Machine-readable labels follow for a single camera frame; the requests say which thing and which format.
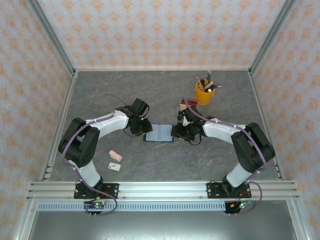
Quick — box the dark blue card holder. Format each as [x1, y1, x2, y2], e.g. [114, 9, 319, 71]
[143, 124, 175, 143]

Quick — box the clear acrylic card stand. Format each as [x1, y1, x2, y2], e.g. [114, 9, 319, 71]
[179, 97, 200, 111]

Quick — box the yellow pen pot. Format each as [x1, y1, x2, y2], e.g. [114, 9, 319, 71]
[194, 79, 217, 107]

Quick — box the pink eraser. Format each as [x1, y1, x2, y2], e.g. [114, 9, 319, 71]
[109, 149, 123, 161]

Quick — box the white eraser with red print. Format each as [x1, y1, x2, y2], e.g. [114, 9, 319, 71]
[107, 161, 122, 172]

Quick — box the grey metal sheet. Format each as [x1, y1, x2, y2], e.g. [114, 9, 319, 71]
[27, 211, 298, 240]

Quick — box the thin black left gripper cable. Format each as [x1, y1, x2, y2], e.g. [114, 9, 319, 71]
[124, 127, 141, 138]

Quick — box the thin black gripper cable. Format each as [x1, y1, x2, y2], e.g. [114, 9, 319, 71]
[124, 127, 141, 138]
[188, 134, 202, 146]

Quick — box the thin black right gripper cable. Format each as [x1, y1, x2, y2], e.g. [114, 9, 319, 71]
[188, 134, 202, 146]

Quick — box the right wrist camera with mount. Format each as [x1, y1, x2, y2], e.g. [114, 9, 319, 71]
[177, 109, 191, 127]

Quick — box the aluminium back frame rail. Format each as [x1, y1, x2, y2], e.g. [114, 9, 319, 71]
[74, 67, 251, 72]

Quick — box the aluminium mounting rail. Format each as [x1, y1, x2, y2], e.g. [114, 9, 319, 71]
[26, 181, 301, 201]

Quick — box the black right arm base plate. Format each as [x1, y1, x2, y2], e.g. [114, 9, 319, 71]
[206, 182, 252, 200]

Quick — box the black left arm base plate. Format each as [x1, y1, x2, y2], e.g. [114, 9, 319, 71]
[73, 182, 120, 200]

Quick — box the aluminium side frame rail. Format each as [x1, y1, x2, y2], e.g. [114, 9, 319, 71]
[39, 72, 79, 181]
[247, 70, 286, 181]

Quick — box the slotted grey cable tray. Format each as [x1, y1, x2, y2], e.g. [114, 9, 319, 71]
[36, 202, 254, 212]

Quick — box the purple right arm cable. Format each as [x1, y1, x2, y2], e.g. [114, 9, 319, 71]
[181, 98, 267, 216]

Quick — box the aluminium frame post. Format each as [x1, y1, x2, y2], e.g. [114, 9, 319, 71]
[286, 199, 310, 240]
[248, 0, 298, 76]
[12, 199, 38, 240]
[26, 0, 77, 76]

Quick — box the aluminium front frame post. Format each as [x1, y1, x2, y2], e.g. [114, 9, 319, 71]
[12, 199, 38, 240]
[286, 199, 310, 240]

